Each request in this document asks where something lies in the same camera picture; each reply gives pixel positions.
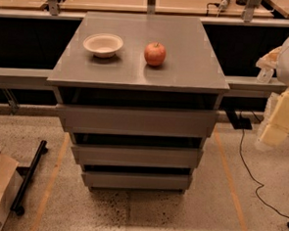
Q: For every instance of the grey middle drawer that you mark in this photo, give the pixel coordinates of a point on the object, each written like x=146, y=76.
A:
x=137, y=156

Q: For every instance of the grey drawer cabinet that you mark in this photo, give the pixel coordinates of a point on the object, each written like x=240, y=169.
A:
x=190, y=78

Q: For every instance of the grey bottom drawer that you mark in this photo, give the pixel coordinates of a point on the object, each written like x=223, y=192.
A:
x=138, y=181

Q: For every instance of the clear sanitizer bottle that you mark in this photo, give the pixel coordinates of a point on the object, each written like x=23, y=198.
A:
x=265, y=75

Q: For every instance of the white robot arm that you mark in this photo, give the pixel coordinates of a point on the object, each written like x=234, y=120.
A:
x=282, y=68

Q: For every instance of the grey drawer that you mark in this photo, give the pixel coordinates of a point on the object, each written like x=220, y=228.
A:
x=138, y=181
x=137, y=156
x=137, y=121

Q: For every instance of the black floor bracket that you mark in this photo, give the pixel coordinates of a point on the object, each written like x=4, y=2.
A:
x=238, y=121

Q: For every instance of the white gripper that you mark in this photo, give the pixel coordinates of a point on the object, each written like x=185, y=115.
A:
x=269, y=61

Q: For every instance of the black metal stand bar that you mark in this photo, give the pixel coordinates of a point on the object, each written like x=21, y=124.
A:
x=26, y=174

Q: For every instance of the grey top drawer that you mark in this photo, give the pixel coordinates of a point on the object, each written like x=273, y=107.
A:
x=137, y=121

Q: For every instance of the red apple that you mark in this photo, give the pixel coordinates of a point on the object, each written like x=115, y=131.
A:
x=155, y=54

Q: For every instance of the white paper bowl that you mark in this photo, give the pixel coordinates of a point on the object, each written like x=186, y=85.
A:
x=103, y=45

